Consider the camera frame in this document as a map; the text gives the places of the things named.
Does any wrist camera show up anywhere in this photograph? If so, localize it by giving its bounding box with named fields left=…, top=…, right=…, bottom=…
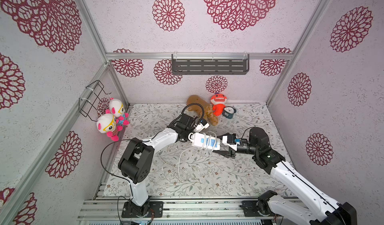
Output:
left=193, top=119, right=210, bottom=133
left=221, top=134, right=240, bottom=146

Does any brown plush toy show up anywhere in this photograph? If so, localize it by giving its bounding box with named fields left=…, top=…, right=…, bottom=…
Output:
left=187, top=95, right=219, bottom=126

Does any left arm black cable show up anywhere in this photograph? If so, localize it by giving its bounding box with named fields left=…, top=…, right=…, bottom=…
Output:
left=100, top=103, right=205, bottom=225

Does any white power strip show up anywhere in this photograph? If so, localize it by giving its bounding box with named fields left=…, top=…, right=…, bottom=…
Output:
left=188, top=131, right=221, bottom=152

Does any teal alarm clock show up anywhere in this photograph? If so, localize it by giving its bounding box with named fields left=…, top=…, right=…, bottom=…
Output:
left=222, top=106, right=237, bottom=119

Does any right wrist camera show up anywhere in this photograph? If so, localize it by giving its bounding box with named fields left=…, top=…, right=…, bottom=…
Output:
left=221, top=134, right=240, bottom=146

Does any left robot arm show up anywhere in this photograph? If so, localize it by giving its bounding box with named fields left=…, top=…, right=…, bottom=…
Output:
left=118, top=114, right=208, bottom=208

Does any red shark plush toy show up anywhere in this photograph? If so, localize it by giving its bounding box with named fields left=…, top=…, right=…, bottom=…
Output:
left=210, top=93, right=228, bottom=117

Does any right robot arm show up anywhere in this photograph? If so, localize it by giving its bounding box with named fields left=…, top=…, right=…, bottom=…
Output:
left=217, top=127, right=358, bottom=225

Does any upper pink white plush doll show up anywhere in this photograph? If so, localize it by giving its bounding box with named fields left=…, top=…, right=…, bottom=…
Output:
left=106, top=98, right=130, bottom=126

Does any lower pink white plush doll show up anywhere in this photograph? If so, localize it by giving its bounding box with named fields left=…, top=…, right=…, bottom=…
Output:
left=97, top=114, right=123, bottom=142

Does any black wire basket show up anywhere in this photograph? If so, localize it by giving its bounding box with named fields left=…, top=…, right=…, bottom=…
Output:
left=78, top=80, right=111, bottom=122

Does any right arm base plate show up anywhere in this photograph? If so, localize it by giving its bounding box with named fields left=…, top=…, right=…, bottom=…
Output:
left=240, top=200, right=275, bottom=217

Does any grey wall shelf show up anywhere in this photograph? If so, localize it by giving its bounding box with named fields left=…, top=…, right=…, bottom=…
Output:
left=171, top=54, right=250, bottom=75

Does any pink white plush doll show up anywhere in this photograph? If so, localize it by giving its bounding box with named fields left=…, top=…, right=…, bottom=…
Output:
left=97, top=114, right=123, bottom=142
left=106, top=98, right=130, bottom=126

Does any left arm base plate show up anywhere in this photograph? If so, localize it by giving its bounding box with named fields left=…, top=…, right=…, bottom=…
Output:
left=122, top=201, right=164, bottom=218

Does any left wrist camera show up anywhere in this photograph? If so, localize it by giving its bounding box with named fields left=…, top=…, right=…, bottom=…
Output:
left=193, top=119, right=210, bottom=133

